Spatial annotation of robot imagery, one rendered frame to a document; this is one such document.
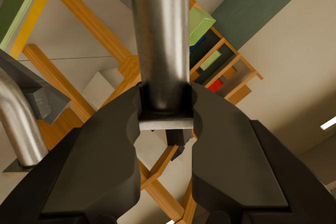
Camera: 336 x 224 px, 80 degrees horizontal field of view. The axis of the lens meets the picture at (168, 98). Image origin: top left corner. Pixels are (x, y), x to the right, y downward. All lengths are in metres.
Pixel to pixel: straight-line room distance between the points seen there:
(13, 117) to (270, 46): 6.08
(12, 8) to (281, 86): 6.16
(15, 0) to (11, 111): 0.22
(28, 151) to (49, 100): 0.06
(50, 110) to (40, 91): 0.03
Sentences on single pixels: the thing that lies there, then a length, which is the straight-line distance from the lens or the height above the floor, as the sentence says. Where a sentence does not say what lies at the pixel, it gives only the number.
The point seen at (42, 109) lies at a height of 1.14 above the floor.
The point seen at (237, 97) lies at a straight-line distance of 5.73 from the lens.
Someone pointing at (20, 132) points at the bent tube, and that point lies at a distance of 0.27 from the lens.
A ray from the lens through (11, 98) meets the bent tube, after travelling 0.26.
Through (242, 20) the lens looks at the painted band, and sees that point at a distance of 6.17.
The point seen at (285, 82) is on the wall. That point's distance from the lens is 6.31.
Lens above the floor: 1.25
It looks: 4 degrees down
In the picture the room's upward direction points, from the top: 137 degrees clockwise
